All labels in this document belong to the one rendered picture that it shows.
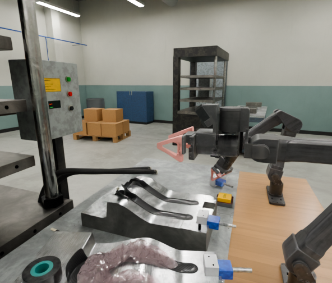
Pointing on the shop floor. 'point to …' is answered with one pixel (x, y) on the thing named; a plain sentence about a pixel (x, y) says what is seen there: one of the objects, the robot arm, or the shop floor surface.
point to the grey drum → (95, 103)
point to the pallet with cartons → (104, 124)
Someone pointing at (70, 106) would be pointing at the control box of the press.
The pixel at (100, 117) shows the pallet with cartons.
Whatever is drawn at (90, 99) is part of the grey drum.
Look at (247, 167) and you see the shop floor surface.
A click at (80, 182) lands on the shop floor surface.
